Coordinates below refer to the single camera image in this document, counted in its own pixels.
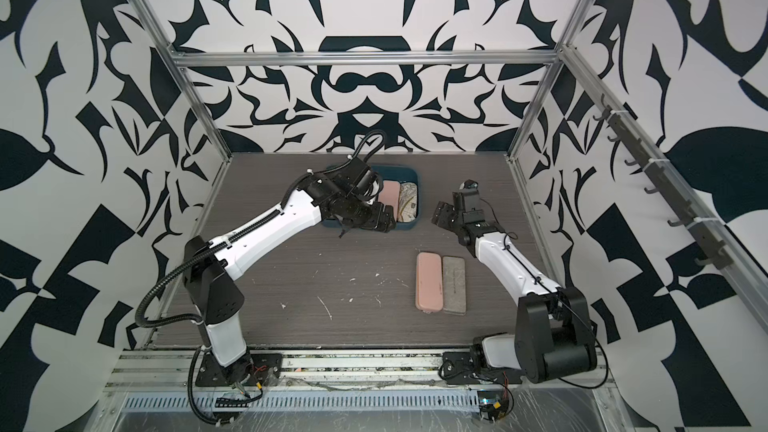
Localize pink glasses case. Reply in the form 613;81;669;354
415;252;444;313
378;180;401;220

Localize map print glasses case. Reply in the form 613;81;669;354
397;182;418;223

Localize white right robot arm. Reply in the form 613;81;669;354
432;180;599;383

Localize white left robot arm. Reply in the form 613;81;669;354
183;158;396;368

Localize grey felt flat glasses case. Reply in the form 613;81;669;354
442;256;467;315

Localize teal plastic storage box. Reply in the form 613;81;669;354
308;159;421;232

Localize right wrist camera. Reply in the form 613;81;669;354
460;179;479;196

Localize aluminium frame back crossbar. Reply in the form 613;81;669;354
171;50;557;67

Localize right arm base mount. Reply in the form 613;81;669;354
437;351;523;385

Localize white slotted cable duct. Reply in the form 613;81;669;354
119;389;481;414

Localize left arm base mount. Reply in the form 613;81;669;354
194;352;283;387

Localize aluminium frame corner post left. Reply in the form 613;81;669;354
128;0;232;163

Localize aluminium frame corner post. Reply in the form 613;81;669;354
128;0;232;163
506;0;595;162

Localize black wall hook rack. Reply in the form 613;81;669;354
598;107;734;270

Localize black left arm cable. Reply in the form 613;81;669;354
134;128;390;427

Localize aluminium frame corner post right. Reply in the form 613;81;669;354
506;0;595;162

